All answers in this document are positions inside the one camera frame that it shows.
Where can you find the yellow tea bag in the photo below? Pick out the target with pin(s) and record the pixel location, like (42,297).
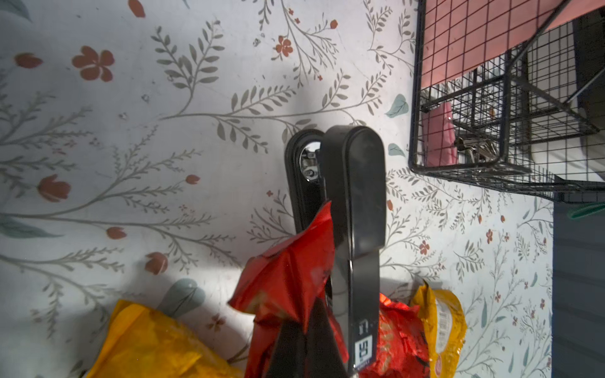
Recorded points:
(142,342)
(445,328)

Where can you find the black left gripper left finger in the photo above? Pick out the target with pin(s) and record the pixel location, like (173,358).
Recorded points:
(289,353)

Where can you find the black wire desk organizer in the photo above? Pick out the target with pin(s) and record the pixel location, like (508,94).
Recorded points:
(526,84)

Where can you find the black stapler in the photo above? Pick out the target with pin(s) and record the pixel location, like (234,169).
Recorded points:
(345,166)

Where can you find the red tea bag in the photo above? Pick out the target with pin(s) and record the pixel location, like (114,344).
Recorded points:
(282,284)
(402,349)

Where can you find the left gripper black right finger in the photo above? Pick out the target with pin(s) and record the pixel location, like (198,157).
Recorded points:
(323,357)

